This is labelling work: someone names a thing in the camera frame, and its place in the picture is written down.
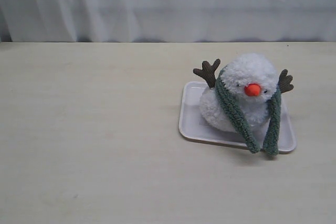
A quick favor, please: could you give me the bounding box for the white plush snowman toy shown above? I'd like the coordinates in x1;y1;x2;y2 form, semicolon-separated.
193;53;294;132

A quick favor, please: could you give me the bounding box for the white plastic tray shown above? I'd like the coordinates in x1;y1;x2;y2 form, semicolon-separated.
178;81;297;154

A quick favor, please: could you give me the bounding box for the white curtain backdrop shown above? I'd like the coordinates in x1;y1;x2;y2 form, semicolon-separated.
1;0;335;42

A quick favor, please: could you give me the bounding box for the teal fluffy scarf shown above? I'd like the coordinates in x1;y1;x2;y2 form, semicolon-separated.
214;78;281;156

